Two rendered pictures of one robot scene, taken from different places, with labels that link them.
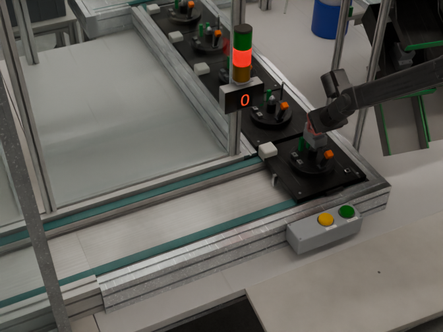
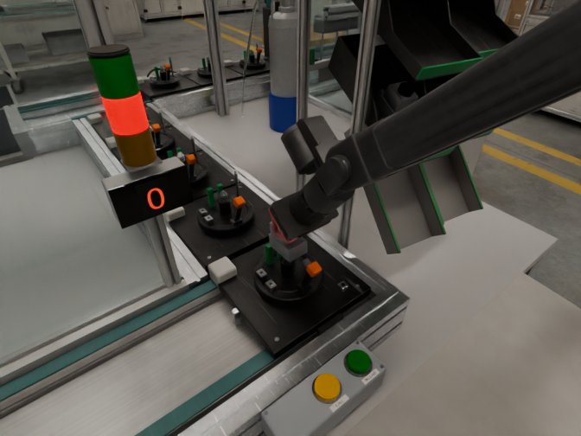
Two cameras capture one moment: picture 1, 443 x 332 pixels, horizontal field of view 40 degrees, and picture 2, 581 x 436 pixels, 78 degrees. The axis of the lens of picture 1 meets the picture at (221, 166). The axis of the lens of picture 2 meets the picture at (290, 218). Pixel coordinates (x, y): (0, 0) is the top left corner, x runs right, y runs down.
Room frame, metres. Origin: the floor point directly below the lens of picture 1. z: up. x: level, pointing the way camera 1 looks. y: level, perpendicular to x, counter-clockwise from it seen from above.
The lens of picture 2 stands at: (0.90, -0.18, 1.53)
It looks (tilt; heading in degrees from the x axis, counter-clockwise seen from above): 38 degrees down; 349
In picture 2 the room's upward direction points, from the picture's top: straight up
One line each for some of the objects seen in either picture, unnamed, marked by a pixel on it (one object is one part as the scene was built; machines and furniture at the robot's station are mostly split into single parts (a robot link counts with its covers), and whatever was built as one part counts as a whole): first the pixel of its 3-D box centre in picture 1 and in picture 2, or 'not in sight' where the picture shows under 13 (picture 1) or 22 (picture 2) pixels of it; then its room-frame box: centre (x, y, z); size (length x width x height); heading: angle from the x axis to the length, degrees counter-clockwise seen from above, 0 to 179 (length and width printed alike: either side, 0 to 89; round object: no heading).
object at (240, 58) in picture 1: (242, 54); (125, 111); (1.42, -0.05, 1.33); 0.05 x 0.05 x 0.05
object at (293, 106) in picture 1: (271, 105); (224, 204); (1.62, -0.16, 1.01); 0.24 x 0.24 x 0.13; 26
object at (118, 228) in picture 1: (219, 200); (147, 369); (1.28, 0.01, 0.91); 0.84 x 0.28 x 0.10; 116
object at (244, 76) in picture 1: (241, 70); (135, 144); (1.42, -0.05, 1.28); 0.05 x 0.05 x 0.05
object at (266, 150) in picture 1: (267, 151); (222, 272); (1.44, -0.14, 0.97); 0.05 x 0.05 x 0.04; 26
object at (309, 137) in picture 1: (313, 130); (284, 232); (1.40, -0.27, 1.09); 0.08 x 0.04 x 0.07; 26
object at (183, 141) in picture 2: not in sight; (150, 134); (2.06, 0.06, 1.01); 0.24 x 0.24 x 0.13; 26
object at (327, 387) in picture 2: (325, 220); (327, 387); (1.16, -0.29, 0.96); 0.04 x 0.04 x 0.02
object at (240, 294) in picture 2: (310, 164); (288, 282); (1.39, -0.27, 0.96); 0.24 x 0.24 x 0.02; 26
